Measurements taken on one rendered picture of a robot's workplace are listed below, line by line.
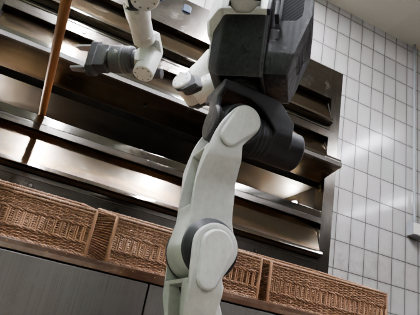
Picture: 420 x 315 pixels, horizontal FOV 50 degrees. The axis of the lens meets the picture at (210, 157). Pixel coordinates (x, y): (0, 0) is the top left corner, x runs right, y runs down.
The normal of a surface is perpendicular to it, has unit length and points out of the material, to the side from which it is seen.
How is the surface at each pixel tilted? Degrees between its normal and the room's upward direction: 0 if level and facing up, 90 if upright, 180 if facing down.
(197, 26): 90
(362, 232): 90
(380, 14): 180
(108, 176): 70
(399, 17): 180
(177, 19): 90
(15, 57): 169
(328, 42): 90
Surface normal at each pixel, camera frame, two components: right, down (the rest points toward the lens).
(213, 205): 0.41, -0.29
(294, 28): -0.18, -0.42
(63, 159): 0.45, -0.58
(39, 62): -0.10, 0.83
